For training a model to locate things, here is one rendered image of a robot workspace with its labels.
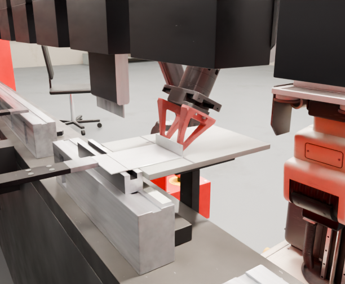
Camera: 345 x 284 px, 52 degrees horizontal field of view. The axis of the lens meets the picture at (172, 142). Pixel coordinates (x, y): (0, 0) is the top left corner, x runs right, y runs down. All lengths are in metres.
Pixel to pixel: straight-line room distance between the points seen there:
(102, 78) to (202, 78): 0.17
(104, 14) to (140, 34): 0.09
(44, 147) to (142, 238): 0.57
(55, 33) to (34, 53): 12.20
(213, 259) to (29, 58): 12.39
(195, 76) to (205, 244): 0.28
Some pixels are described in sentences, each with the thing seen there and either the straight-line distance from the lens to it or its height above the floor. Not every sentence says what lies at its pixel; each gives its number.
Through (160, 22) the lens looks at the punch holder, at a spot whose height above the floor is 1.21.
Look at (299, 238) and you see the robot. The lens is 1.65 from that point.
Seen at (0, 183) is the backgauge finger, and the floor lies 1.00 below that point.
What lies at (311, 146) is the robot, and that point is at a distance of 1.17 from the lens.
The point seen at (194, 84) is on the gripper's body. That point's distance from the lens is 0.61.
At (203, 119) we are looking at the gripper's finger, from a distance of 0.61.
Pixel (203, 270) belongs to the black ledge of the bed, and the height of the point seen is 0.87.
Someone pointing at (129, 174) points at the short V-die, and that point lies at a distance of 0.53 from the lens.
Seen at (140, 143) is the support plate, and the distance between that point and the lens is 0.67.
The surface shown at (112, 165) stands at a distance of 0.56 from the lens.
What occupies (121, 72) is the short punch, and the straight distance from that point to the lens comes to 0.52.
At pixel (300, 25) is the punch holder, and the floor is 1.21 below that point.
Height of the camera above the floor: 1.21
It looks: 18 degrees down
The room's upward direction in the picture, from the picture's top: straight up
